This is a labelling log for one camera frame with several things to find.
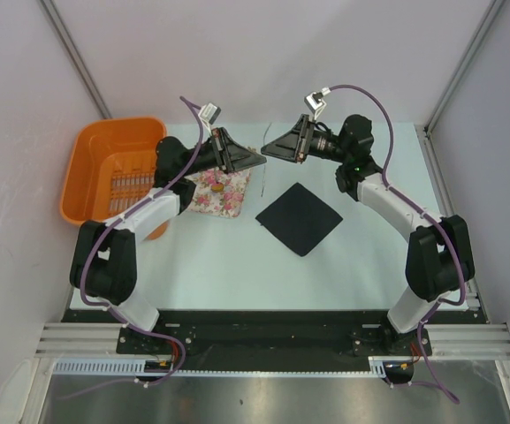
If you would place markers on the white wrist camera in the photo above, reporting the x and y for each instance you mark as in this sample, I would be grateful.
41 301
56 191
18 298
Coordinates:
209 113
316 103

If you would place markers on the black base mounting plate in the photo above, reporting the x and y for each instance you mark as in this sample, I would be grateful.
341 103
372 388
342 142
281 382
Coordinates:
276 342

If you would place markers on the aluminium front rail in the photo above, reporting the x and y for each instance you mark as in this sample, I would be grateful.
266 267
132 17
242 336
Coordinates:
78 340

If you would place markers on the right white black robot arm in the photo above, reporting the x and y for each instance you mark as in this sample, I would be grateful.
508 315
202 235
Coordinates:
439 254

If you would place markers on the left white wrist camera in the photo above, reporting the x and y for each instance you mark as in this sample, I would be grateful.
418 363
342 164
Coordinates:
209 113

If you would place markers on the floral patterned tray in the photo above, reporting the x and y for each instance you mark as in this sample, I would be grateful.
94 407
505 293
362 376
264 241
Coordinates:
227 204

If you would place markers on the iridescent gold spoon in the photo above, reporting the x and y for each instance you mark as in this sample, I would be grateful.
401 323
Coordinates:
217 185

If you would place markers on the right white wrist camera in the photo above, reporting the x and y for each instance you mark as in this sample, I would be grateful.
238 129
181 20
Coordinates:
316 103

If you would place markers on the orange plastic basket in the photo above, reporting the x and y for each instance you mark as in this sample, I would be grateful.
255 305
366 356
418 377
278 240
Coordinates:
111 168

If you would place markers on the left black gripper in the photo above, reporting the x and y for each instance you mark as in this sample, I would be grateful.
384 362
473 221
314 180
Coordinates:
229 155

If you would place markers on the black paper napkin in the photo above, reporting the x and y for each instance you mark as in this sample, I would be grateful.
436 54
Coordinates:
299 219

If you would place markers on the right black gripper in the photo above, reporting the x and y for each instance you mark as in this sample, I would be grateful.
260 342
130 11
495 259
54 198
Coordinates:
289 147

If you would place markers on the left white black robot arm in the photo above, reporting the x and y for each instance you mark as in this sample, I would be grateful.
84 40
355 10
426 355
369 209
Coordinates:
104 264

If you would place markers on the white slotted cable duct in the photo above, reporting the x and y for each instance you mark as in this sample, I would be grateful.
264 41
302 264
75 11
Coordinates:
108 367

